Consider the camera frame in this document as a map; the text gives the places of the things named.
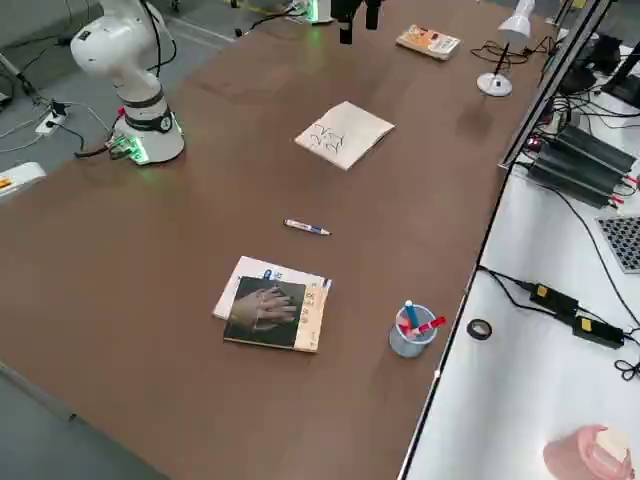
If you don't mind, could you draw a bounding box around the black adapter cable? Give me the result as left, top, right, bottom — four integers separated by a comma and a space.
477, 266, 539, 309

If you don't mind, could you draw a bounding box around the pink container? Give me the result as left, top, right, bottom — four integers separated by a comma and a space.
542, 423, 634, 480

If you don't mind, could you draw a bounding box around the black finned power supply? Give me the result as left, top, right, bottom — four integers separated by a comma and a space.
525, 148, 626, 207
547, 123, 640, 174

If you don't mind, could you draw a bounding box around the aluminium frame rail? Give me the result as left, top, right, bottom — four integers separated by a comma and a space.
497, 0, 617, 170

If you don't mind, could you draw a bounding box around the black power adapter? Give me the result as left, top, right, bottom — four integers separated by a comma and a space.
571, 313, 626, 350
529, 282, 581, 317

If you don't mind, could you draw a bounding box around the lined paper notebook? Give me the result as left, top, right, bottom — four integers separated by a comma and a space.
293, 100, 396, 172

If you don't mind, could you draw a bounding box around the black white checkered board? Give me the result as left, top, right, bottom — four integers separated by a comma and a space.
594, 215, 640, 274

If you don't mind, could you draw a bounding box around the book with hands cover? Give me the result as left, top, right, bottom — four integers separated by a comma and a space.
223, 275, 332, 355

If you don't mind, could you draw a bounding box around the black tape roll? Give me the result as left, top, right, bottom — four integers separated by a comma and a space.
466, 317, 494, 342

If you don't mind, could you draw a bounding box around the red pen in cup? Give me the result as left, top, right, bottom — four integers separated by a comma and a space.
410, 315, 447, 336

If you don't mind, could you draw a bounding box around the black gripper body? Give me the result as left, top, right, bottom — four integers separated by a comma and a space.
330, 0, 384, 22

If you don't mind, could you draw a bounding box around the white power strip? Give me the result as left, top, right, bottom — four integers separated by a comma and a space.
34, 112, 69, 136

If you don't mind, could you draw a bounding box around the white paperback book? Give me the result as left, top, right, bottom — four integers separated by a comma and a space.
212, 255, 333, 321

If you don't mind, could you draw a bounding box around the grey mesh pen cup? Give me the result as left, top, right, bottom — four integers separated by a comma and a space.
388, 303, 437, 358

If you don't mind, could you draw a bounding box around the black lamp cable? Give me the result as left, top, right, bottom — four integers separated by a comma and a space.
469, 37, 564, 66

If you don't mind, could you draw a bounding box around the orange illustrated book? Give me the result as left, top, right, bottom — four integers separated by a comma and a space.
395, 24, 462, 59

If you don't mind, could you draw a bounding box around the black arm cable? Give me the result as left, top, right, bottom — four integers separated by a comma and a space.
141, 0, 179, 79

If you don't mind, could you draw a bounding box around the blue and white marker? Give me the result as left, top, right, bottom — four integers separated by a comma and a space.
283, 218, 333, 237

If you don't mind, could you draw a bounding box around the white cabinet with orange label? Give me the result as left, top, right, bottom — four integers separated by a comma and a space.
0, 160, 48, 206

